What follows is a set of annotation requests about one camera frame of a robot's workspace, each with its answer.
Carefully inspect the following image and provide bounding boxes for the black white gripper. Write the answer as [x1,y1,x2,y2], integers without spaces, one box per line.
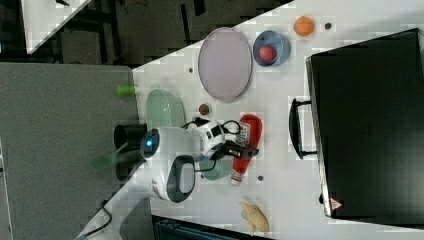
[187,117,259,159]

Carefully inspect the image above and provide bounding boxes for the red ketchup bottle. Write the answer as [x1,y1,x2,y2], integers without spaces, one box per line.
[231,114,263,186]

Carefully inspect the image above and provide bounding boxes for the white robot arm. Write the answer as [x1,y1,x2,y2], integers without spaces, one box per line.
[75,117,258,240]

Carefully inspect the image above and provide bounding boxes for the grey round plate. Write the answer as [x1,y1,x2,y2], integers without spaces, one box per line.
[198,27,252,102]

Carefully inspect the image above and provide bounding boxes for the green measuring cup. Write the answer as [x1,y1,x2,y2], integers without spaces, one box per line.
[199,156,233,181]

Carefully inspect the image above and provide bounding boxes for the red toy strawberry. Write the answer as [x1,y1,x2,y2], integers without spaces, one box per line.
[198,104,210,115]

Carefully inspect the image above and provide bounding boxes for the peeled toy banana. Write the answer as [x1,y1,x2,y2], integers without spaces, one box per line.
[239,202,270,236]

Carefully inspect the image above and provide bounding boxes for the green oval colander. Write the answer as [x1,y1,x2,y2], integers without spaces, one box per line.
[145,89,186,129]

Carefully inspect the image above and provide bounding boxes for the red ball in bowl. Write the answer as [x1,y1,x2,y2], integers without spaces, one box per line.
[259,45,276,63]

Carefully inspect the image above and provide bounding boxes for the blue small bowl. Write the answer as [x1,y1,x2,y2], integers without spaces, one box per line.
[253,30,291,67]

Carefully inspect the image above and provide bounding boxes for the green object at edge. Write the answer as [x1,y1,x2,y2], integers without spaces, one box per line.
[117,86,136,96]

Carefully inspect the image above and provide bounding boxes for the green slotted spatula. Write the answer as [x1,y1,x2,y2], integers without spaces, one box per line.
[89,143,128,173]

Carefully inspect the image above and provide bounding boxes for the silver toaster oven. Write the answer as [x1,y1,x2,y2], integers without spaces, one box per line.
[305,28,424,229]

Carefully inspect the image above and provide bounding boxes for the orange toy fruit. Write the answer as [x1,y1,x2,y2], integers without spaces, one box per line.
[293,16,315,37]

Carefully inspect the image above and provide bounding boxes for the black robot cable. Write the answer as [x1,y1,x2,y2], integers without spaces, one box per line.
[74,117,242,240]

